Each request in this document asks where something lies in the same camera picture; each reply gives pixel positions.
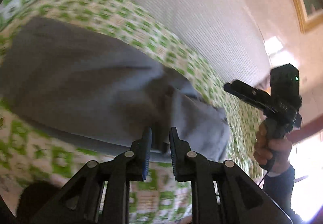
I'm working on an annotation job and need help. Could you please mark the grey sweatpants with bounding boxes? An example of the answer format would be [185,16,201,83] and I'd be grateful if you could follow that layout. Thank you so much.
[1,17,231,162]

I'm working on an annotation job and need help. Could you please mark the dark right sleeve forearm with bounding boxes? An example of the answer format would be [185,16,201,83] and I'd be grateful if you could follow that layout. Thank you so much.
[263,165,303,223]

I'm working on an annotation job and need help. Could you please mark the person's right hand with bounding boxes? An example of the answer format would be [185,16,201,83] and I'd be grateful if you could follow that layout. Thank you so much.
[254,121,292,174]

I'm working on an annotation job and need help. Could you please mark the green frog patterned bedsheet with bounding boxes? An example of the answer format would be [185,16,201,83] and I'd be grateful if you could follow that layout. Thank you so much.
[1,0,269,223]

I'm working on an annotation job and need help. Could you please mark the white striped large pillow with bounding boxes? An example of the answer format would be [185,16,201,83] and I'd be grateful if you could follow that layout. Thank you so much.
[132,0,270,86]

